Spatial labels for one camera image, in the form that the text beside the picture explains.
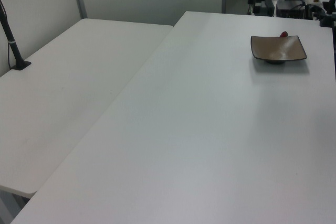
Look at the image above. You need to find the black clamp-mounted pole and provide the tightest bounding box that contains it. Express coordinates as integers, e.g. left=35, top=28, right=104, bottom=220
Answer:
left=318, top=0, right=336, bottom=28

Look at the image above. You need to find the thin black pole cable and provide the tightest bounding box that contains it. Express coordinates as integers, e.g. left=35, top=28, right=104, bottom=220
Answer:
left=0, top=0, right=13, bottom=70

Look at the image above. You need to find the brown square ceramic plate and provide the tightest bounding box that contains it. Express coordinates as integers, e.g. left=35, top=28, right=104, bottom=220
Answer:
left=250, top=34, right=308, bottom=65

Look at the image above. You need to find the black electronics box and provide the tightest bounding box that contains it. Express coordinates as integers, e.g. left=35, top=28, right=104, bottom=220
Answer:
left=275, top=0, right=307, bottom=19

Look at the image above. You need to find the black pole with white band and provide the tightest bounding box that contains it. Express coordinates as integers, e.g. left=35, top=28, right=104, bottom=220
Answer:
left=0, top=0, right=32, bottom=71

